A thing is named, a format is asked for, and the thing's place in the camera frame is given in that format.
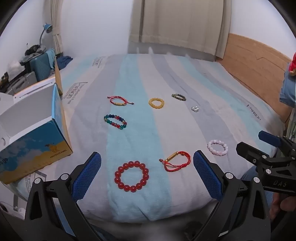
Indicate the grey suitcase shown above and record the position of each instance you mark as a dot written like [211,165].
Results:
[20,81]

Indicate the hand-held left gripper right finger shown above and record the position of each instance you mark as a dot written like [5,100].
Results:
[207,178]

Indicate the red cloth item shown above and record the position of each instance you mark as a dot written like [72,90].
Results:
[293,63]

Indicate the white plastic bag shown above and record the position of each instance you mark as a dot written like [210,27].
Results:
[14,66]

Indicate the dark blue clothing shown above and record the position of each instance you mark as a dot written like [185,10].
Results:
[63,61]

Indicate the teal suitcase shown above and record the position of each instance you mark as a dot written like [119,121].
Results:
[41,67]

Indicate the blue desk lamp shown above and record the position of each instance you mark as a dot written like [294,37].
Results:
[48,27]

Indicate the striped blanket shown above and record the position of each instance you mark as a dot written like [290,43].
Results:
[185,76]

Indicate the person's jeans leg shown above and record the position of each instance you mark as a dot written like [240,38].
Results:
[248,172]

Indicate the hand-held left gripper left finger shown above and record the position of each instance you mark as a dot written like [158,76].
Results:
[86,177]

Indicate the narrow beige curtain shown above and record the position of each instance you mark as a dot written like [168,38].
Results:
[56,34]

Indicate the blue and yellow cardboard box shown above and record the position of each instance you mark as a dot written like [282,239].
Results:
[34,148]

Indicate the small silver bead cluster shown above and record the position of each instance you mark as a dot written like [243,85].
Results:
[193,109]

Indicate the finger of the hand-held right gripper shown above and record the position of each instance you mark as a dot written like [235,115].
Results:
[269,138]
[249,151]

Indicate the light blue towel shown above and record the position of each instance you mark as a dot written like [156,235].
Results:
[50,58]

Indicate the blue denim cloth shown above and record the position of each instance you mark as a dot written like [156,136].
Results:
[288,89]

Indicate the person's right hand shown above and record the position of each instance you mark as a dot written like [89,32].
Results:
[283,205]

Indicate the wide beige curtain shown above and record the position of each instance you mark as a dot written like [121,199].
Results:
[180,23]

